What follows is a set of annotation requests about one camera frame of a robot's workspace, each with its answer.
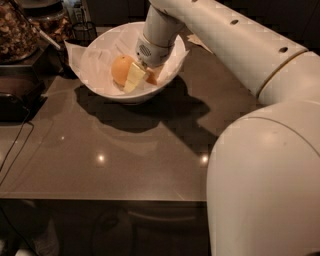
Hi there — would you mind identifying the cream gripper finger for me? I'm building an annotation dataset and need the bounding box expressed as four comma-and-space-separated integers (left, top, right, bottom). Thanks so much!
123, 62, 147, 93

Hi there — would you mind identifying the black wire cup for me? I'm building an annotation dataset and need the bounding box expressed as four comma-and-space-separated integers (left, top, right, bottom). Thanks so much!
72, 21, 97, 46

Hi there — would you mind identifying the large glass nut jar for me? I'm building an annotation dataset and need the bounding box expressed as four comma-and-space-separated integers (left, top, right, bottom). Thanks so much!
0, 0, 38, 64

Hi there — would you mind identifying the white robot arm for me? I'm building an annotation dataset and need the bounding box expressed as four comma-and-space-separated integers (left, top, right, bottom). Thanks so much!
136, 0, 320, 256

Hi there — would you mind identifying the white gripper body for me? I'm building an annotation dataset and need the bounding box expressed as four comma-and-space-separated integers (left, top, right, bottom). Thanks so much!
135, 34, 175, 67

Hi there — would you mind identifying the black power cable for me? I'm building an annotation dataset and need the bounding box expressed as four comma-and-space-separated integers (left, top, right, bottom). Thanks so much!
0, 96, 36, 186

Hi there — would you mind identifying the white utensil handle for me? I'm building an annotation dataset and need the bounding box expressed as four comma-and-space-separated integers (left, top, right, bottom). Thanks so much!
33, 26, 61, 51

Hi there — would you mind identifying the left whole orange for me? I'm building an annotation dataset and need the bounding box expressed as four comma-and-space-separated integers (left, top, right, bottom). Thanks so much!
111, 55, 134, 86

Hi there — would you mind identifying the white paper bowl liner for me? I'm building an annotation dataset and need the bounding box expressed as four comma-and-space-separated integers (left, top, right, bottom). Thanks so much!
64, 24, 190, 97

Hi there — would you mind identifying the white bowl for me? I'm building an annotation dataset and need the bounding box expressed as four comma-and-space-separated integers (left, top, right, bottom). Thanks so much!
71, 21, 187, 104

